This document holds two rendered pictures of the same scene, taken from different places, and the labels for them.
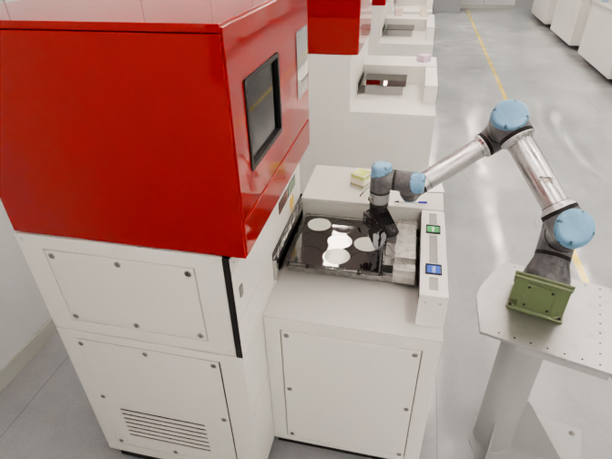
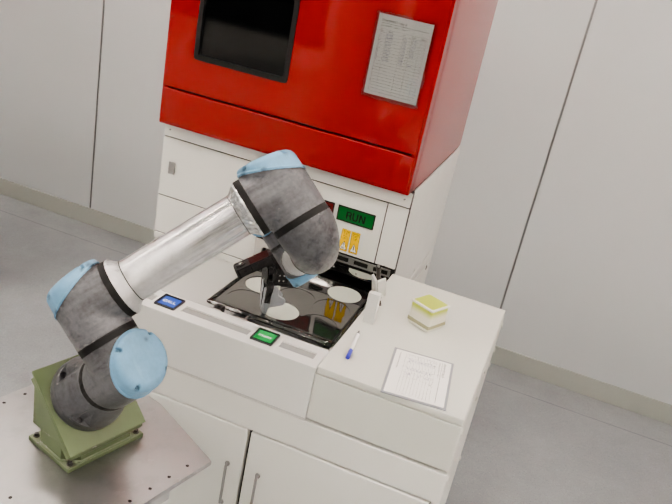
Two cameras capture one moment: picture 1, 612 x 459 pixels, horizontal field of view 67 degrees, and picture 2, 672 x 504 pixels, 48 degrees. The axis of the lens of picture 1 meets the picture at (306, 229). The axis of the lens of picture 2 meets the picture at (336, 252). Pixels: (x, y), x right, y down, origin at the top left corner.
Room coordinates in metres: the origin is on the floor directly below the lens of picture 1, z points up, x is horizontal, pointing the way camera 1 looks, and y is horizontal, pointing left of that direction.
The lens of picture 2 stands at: (1.70, -2.07, 1.88)
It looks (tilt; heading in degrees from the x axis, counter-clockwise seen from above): 23 degrees down; 92
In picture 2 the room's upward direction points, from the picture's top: 12 degrees clockwise
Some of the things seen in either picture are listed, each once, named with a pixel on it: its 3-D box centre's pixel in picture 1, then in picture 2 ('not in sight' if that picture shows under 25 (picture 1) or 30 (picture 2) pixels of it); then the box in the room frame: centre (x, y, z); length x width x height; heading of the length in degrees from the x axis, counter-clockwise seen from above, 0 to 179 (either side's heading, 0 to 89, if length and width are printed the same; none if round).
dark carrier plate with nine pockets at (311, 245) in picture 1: (340, 241); (296, 297); (1.54, -0.14, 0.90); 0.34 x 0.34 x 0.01; 77
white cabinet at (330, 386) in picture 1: (362, 318); (279, 465); (1.59, -0.26, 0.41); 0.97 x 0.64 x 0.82; 167
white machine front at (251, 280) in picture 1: (272, 237); (274, 216); (1.40, 0.12, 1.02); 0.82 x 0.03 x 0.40; 167
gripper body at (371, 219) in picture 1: (376, 214); (280, 262); (1.49, -0.27, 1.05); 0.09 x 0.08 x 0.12; 22
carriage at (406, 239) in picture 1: (405, 252); not in sight; (1.50, -0.40, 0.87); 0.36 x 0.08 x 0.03; 167
